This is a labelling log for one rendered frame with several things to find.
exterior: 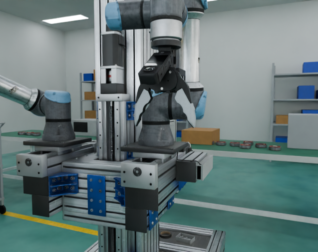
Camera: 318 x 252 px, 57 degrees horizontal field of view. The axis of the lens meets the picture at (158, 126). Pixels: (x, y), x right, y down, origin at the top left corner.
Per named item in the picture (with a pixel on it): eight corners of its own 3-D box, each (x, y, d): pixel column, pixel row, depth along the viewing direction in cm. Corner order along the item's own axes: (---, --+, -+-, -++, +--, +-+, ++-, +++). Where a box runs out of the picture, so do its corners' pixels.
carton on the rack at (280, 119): (276, 122, 629) (276, 114, 627) (294, 122, 614) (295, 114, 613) (275, 123, 592) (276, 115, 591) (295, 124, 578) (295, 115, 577)
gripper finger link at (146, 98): (144, 125, 76) (162, 95, 73) (134, 126, 70) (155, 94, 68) (135, 118, 76) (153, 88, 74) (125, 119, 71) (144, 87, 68)
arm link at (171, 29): (177, 17, 63) (142, 21, 66) (176, 39, 64) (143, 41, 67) (185, 26, 70) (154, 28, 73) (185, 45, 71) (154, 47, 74)
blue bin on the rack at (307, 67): (302, 74, 602) (302, 64, 600) (321, 74, 588) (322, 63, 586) (303, 73, 564) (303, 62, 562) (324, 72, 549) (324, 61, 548)
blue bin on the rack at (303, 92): (296, 99, 609) (297, 86, 607) (311, 99, 599) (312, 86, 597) (298, 98, 570) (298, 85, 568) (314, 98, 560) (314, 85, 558)
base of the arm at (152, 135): (146, 141, 132) (146, 119, 131) (178, 142, 127) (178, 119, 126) (132, 145, 118) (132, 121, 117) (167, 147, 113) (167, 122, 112)
